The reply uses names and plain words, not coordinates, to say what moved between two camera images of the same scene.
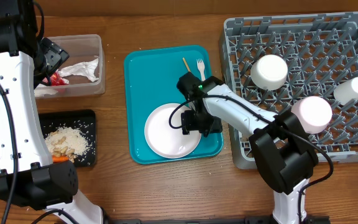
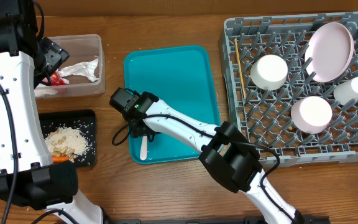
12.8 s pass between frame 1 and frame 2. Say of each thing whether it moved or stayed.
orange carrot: stayed
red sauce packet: stayed
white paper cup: stayed
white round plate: moved
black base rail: stayed
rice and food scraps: stayed
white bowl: stayed
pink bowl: stayed
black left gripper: stayed
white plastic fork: moved
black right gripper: moved
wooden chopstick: moved
